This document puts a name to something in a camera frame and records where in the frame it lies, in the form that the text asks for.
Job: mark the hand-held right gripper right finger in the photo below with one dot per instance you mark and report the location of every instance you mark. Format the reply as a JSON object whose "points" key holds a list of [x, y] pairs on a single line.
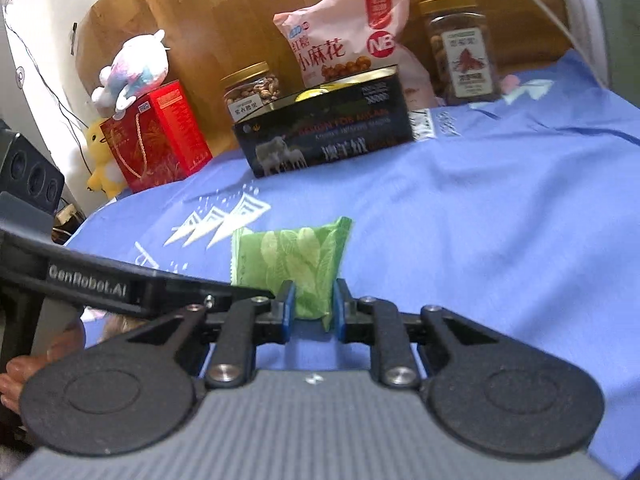
{"points": [[342, 310]]}

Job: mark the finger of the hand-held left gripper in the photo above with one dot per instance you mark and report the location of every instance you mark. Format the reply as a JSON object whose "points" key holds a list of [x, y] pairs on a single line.
{"points": [[210, 292]]}

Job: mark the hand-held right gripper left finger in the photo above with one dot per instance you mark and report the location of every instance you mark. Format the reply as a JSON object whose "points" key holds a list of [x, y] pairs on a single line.
{"points": [[286, 310]]}

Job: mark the light green leaf-print packet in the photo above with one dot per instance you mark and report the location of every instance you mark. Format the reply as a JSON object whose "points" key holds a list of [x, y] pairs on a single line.
{"points": [[290, 260]]}

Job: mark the black cardboard box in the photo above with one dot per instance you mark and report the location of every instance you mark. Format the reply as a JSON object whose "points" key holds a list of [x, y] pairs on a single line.
{"points": [[330, 135]]}

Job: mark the person's left hand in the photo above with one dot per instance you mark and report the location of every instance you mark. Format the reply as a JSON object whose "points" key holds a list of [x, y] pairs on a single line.
{"points": [[35, 370]]}

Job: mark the black speaker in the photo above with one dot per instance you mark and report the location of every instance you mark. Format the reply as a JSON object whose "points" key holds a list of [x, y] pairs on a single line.
{"points": [[27, 170]]}

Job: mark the yellow duck plush toy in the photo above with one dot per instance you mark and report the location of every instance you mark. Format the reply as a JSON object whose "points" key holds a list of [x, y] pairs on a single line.
{"points": [[102, 160]]}

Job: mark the blue printed bedsheet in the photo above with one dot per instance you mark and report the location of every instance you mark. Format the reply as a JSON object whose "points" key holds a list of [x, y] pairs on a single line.
{"points": [[475, 220]]}

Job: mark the red gift box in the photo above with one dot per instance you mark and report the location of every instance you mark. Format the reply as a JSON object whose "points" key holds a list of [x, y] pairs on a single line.
{"points": [[160, 135]]}

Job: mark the light nut jar gold lid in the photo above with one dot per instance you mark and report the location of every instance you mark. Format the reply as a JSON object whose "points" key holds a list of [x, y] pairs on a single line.
{"points": [[250, 92]]}

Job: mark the pink plush toy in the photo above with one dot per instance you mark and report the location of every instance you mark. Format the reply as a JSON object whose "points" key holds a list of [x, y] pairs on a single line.
{"points": [[132, 72]]}

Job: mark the wooden headboard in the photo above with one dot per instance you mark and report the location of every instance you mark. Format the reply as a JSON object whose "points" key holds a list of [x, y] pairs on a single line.
{"points": [[225, 15]]}

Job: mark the large pink snack bag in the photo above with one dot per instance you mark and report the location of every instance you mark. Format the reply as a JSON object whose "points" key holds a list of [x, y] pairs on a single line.
{"points": [[345, 30]]}

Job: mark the dark nut jar gold lid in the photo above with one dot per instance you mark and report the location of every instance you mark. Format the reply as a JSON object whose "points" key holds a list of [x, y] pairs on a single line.
{"points": [[462, 55]]}

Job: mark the brown padded cushion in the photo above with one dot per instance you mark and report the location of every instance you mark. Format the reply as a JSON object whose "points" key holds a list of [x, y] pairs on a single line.
{"points": [[520, 5]]}

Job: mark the grey patterned door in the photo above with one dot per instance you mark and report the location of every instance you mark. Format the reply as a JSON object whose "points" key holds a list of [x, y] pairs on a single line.
{"points": [[620, 20]]}

